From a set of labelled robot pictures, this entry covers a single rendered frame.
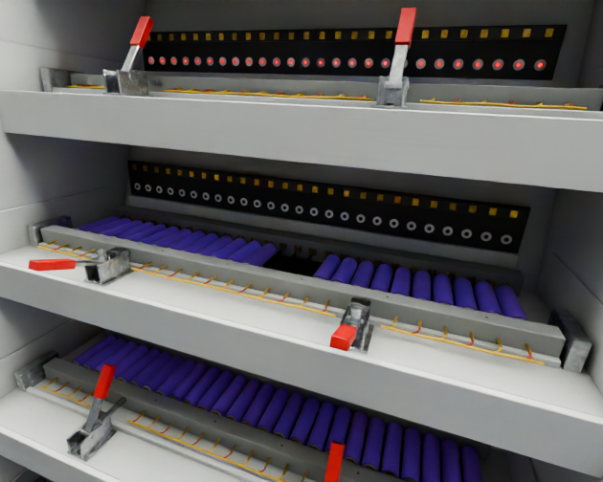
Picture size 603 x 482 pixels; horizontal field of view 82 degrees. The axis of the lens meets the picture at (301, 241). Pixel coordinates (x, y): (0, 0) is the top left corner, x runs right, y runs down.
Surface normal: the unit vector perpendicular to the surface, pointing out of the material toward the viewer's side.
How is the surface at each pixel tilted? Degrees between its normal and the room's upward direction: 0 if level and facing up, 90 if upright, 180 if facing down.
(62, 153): 90
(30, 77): 90
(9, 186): 90
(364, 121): 107
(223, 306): 17
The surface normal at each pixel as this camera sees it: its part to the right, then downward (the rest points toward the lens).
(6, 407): 0.05, -0.94
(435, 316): -0.33, 0.32
